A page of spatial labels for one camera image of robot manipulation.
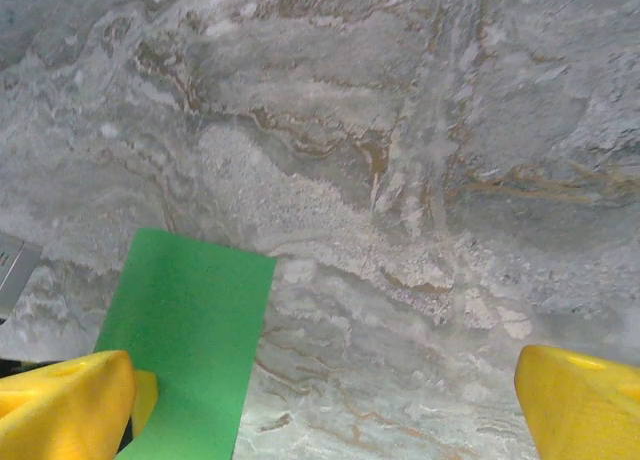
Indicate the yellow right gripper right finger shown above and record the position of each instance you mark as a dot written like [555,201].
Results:
[585,410]

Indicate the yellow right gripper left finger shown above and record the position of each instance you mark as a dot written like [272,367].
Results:
[60,410]

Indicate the green paper sheet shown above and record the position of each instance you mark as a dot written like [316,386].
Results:
[195,320]

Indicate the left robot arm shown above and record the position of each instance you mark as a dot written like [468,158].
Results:
[12,270]

